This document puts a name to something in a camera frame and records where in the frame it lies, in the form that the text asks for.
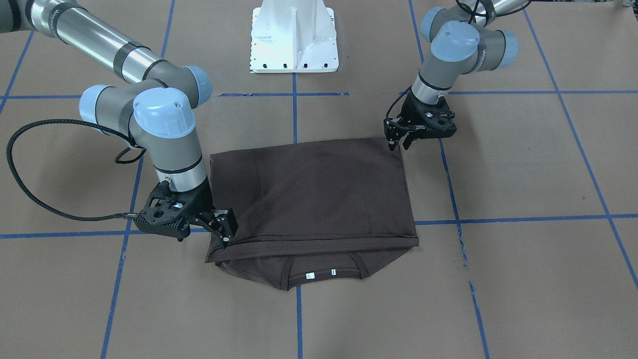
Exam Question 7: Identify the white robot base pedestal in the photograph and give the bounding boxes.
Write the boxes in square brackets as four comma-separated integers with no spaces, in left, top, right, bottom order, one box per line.
[249,0,339,73]

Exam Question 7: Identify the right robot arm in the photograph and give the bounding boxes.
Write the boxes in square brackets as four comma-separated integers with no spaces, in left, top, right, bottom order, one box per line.
[1,0,238,247]

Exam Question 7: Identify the brown t-shirt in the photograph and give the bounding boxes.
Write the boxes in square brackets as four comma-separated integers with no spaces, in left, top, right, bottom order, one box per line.
[205,138,419,291]

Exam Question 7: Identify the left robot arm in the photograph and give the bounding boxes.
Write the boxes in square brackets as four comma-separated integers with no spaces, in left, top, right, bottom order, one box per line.
[384,0,529,150]

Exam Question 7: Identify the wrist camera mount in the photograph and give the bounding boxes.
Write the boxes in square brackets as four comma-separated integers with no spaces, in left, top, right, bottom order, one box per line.
[134,194,191,242]
[417,102,457,139]

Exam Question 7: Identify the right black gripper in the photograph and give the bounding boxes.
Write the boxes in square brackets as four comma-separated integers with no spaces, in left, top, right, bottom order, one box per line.
[158,178,239,248]

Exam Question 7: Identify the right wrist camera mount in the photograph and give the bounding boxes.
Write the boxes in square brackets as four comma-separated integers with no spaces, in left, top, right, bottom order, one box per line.
[134,194,191,242]

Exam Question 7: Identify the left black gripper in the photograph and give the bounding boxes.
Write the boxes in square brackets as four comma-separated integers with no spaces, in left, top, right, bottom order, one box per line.
[384,93,446,152]

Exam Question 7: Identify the black braided cable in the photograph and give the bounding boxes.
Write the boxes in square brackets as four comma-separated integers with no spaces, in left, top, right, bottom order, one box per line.
[6,118,150,222]

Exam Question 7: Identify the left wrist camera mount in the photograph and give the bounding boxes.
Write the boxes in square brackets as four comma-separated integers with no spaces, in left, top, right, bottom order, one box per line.
[417,102,457,139]

